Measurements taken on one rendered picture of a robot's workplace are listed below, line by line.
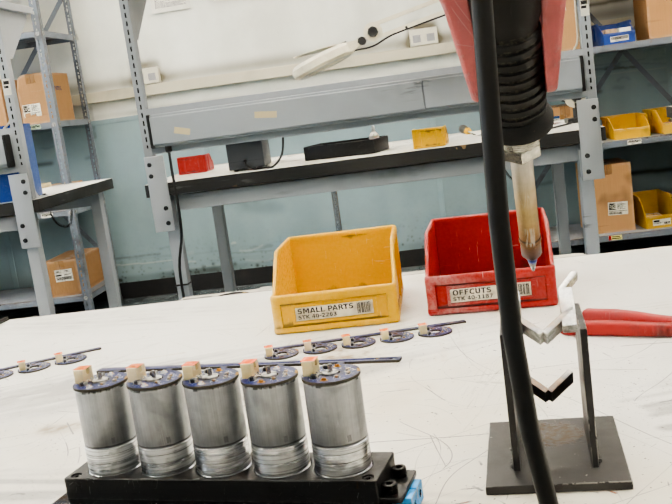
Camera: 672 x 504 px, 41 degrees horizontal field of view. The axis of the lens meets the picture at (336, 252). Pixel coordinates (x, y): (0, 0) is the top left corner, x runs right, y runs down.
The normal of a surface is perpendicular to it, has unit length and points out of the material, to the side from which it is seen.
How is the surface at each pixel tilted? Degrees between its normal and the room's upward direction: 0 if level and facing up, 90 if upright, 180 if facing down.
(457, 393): 0
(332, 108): 90
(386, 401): 0
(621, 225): 89
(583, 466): 0
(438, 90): 90
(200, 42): 90
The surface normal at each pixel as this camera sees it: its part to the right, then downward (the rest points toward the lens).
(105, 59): -0.10, 0.18
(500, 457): -0.13, -0.98
